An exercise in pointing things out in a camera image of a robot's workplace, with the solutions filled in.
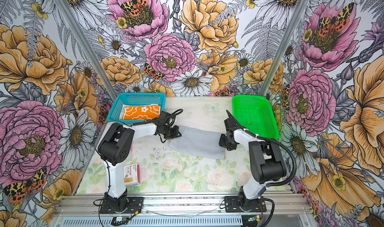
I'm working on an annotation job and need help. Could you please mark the grey cloth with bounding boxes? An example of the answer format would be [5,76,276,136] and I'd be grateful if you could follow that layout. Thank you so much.
[170,126,226,160]

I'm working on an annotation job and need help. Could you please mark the orange white towel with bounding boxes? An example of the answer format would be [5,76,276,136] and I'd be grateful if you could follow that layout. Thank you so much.
[120,104,162,121]

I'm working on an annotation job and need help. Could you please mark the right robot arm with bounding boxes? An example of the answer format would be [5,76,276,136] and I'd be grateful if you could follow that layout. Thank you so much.
[219,111,298,212]

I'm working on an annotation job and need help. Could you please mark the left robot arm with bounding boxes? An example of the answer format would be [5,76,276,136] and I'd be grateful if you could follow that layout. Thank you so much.
[96,109,183,213]

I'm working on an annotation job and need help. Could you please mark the green plastic basket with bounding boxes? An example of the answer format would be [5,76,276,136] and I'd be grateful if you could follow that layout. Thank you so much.
[232,95,280,140]

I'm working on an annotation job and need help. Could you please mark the bandage box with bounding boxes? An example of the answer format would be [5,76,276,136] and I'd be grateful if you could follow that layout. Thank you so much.
[124,163,140,186]

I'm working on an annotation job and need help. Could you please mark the small green circuit board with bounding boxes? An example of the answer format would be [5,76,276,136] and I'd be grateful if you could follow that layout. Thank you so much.
[111,217,129,226]

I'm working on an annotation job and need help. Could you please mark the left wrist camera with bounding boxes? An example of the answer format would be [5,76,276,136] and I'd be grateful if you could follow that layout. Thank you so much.
[157,111,176,127]

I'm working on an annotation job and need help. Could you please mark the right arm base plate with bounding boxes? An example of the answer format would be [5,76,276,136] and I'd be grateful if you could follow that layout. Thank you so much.
[224,196,267,213]

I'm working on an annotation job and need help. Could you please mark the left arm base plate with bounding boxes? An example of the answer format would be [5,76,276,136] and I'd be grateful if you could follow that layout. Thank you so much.
[100,196,144,215]

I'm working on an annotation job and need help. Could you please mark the aluminium front rail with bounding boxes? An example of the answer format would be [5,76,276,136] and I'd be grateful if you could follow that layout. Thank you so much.
[55,191,310,218]

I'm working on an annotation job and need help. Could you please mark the right aluminium frame post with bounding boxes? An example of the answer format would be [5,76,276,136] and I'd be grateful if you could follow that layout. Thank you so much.
[258,0,310,96]

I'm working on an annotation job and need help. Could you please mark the aluminium frame post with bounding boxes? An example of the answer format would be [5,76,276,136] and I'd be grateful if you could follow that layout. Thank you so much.
[53,0,118,101]
[258,0,310,96]

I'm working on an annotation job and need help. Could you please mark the left aluminium frame post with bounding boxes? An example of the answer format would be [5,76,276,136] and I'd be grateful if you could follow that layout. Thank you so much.
[53,0,118,101]

